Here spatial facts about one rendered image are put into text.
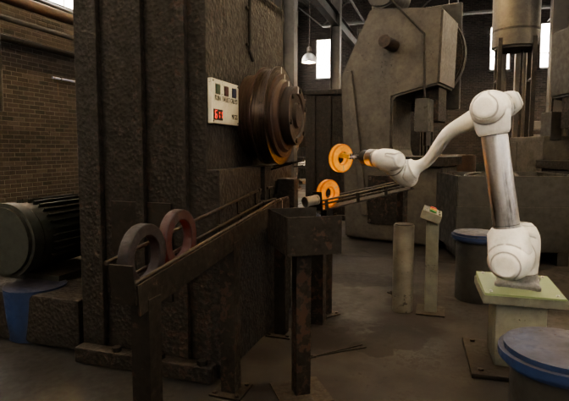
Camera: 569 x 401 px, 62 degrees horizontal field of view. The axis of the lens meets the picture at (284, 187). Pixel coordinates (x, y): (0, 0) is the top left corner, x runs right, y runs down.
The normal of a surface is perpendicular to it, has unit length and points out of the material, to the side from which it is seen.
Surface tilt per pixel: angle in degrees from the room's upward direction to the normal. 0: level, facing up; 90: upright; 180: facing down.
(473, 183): 90
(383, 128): 90
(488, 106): 87
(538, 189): 90
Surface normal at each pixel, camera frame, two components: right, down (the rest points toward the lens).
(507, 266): -0.56, 0.21
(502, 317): -0.26, 0.07
